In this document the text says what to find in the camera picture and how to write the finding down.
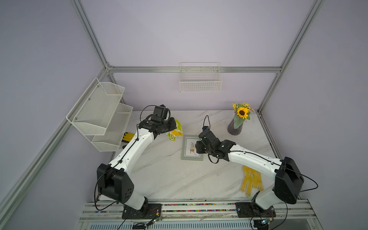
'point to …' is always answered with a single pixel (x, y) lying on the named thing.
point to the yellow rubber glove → (251, 178)
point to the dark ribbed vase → (231, 130)
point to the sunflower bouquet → (242, 112)
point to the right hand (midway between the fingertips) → (199, 147)
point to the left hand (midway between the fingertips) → (173, 126)
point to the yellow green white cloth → (177, 132)
